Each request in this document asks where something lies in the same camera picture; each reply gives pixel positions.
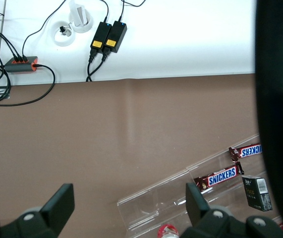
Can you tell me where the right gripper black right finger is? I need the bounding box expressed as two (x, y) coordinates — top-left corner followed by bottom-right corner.
(179, 182), (283, 238)

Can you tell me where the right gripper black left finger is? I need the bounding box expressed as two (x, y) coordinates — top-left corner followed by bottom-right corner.
(0, 183), (75, 238)

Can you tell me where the Snickers chocolate bar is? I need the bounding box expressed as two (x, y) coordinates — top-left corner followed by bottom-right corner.
(228, 143), (263, 162)
(194, 161), (245, 193)

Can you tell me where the clear acrylic stepped shelf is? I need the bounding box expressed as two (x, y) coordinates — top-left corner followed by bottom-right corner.
(116, 133), (283, 233)

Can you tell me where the small black carton box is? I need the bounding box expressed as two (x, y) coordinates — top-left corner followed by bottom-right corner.
(241, 175), (273, 212)

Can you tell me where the brown tablecloth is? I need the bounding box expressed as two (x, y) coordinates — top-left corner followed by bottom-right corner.
(0, 73), (263, 238)

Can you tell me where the grey orange USB hub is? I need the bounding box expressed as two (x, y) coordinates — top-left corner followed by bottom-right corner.
(4, 56), (38, 73)

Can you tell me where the black power adapter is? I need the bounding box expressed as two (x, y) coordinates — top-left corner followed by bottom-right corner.
(103, 20), (128, 54)
(90, 21), (112, 50)

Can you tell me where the white folded card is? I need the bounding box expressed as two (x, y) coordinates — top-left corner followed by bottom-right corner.
(68, 0), (89, 28)

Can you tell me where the long black hub cable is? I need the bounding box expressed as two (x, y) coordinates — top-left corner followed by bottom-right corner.
(0, 63), (56, 107)

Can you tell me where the black mains cord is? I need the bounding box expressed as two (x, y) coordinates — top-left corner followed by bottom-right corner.
(85, 48), (99, 82)
(88, 48), (111, 82)

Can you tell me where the black USB cable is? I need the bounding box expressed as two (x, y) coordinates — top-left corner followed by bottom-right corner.
(0, 33), (24, 62)
(21, 0), (67, 61)
(0, 32), (19, 62)

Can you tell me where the silver aluminium rail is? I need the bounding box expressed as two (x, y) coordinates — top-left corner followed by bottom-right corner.
(0, 0), (7, 87)

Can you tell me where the thin black adapter cable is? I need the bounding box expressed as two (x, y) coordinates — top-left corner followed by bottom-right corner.
(118, 0), (147, 23)
(99, 0), (110, 23)

